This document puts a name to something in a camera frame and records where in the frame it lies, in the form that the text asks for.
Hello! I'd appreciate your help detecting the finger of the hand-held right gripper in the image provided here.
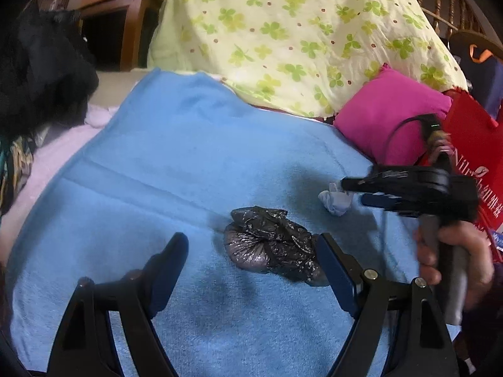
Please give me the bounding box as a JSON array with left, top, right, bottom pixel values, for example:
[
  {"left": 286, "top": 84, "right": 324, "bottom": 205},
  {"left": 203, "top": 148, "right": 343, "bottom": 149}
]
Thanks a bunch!
[
  {"left": 340, "top": 172, "right": 398, "bottom": 194},
  {"left": 360, "top": 192, "right": 402, "bottom": 210}
]

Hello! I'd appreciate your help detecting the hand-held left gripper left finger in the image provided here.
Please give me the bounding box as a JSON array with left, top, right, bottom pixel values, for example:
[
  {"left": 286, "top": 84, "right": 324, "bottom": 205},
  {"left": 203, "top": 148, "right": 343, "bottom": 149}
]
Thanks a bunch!
[{"left": 37, "top": 232, "right": 190, "bottom": 377}]

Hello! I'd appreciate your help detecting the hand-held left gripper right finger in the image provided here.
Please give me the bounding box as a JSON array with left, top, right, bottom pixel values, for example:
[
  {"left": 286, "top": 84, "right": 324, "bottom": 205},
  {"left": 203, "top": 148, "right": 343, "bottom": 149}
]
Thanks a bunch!
[{"left": 314, "top": 232, "right": 461, "bottom": 377}]

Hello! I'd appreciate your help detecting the white plastic bag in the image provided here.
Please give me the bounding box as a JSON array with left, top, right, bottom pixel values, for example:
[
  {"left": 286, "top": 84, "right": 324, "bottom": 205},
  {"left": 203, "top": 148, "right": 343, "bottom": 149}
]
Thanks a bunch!
[{"left": 318, "top": 182, "right": 352, "bottom": 217}]

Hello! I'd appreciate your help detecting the black plastic bag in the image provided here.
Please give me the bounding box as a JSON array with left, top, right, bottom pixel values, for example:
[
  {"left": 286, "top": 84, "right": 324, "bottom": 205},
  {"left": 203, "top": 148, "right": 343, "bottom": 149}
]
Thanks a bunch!
[{"left": 223, "top": 205, "right": 330, "bottom": 287}]

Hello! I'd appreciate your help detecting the person's right forearm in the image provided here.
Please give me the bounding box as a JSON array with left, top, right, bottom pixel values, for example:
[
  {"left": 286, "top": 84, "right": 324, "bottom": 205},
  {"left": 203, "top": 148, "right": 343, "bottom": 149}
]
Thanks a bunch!
[{"left": 458, "top": 262, "right": 503, "bottom": 375}]

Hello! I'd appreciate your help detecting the person's right hand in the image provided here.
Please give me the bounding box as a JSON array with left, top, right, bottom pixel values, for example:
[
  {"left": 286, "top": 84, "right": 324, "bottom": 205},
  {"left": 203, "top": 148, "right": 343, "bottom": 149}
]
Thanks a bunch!
[{"left": 414, "top": 219, "right": 496, "bottom": 312}]

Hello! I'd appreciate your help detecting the red shopping bag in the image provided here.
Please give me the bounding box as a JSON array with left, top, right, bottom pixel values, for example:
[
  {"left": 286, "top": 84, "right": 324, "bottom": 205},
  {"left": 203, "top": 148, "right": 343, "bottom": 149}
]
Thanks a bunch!
[{"left": 417, "top": 88, "right": 503, "bottom": 265}]

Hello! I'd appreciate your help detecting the magenta pillow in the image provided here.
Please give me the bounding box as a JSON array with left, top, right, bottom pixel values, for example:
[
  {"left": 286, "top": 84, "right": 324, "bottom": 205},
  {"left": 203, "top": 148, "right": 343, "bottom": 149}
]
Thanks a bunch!
[{"left": 333, "top": 63, "right": 453, "bottom": 166}]

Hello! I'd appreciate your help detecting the light blue blanket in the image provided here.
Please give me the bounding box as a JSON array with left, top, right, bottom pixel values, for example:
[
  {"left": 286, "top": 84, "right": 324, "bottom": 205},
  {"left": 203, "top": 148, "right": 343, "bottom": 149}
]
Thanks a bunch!
[{"left": 6, "top": 67, "right": 462, "bottom": 377}]

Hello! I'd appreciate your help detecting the green clover print quilt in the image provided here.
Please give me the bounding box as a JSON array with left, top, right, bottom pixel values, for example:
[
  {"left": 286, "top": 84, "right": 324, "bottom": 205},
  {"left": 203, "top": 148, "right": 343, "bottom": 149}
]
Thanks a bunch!
[{"left": 146, "top": 0, "right": 469, "bottom": 117}]

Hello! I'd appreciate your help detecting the pale pink sheet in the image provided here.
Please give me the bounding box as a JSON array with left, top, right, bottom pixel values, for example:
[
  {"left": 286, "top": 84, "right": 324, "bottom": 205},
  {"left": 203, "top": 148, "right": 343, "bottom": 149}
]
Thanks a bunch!
[{"left": 0, "top": 102, "right": 124, "bottom": 256}]

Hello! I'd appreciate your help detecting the patterned teal cloth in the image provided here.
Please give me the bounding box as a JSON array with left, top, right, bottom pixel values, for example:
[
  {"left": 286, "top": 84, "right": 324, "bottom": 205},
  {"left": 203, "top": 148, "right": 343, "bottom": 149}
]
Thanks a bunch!
[{"left": 0, "top": 125, "right": 46, "bottom": 215}]

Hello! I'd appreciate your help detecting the black fluffy cloth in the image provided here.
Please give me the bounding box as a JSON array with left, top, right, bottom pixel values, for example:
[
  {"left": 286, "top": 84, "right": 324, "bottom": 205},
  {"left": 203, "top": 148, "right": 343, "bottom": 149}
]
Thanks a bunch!
[{"left": 0, "top": 4, "right": 100, "bottom": 138}]

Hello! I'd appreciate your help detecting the wooden cabinet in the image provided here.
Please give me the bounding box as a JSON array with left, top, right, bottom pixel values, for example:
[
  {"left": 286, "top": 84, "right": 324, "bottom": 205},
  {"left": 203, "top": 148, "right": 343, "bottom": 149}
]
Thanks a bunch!
[{"left": 37, "top": 0, "right": 168, "bottom": 73}]

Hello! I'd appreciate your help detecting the black cable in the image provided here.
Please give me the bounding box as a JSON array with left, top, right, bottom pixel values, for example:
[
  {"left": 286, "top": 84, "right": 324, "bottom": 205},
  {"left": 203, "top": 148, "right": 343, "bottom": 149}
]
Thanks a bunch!
[{"left": 382, "top": 113, "right": 433, "bottom": 167}]

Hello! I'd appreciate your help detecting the dark bag with orange handle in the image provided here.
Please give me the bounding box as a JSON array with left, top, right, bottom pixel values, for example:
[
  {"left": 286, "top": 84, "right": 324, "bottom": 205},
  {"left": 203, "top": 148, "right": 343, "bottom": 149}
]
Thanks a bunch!
[{"left": 448, "top": 29, "right": 503, "bottom": 120}]

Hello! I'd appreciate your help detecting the wooden headboard rail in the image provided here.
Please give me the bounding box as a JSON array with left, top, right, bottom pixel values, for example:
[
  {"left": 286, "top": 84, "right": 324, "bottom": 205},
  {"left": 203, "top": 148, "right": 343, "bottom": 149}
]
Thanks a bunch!
[{"left": 405, "top": 0, "right": 494, "bottom": 42}]

